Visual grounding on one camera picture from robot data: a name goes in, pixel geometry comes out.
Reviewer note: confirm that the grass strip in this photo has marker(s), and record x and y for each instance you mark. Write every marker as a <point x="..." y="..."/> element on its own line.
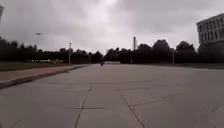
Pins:
<point x="23" y="65"/>

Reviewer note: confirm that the large grey building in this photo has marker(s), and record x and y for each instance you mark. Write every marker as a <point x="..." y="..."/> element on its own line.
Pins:
<point x="211" y="31"/>

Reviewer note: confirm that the street lamp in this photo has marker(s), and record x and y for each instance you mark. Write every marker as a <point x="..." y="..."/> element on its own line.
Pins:
<point x="38" y="34"/>

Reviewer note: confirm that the row of dark trees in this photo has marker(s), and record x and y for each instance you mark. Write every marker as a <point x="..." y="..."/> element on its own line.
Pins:
<point x="146" y="53"/>

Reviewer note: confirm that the raised pale side path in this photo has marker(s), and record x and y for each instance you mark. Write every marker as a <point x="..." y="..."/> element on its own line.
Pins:
<point x="30" y="72"/>

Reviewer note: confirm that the pale pole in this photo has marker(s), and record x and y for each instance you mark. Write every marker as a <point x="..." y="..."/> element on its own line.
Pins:
<point x="70" y="53"/>

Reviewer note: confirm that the person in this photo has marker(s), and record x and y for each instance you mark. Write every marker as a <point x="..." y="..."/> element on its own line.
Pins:
<point x="102" y="63"/>

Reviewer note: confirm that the grey concrete slab pavement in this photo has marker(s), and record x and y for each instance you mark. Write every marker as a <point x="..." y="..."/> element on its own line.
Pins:
<point x="126" y="96"/>

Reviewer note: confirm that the dark kerb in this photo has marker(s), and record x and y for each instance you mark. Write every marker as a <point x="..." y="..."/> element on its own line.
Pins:
<point x="33" y="78"/>

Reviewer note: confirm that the tall thin tower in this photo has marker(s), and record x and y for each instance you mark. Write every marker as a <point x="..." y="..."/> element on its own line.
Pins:
<point x="134" y="43"/>

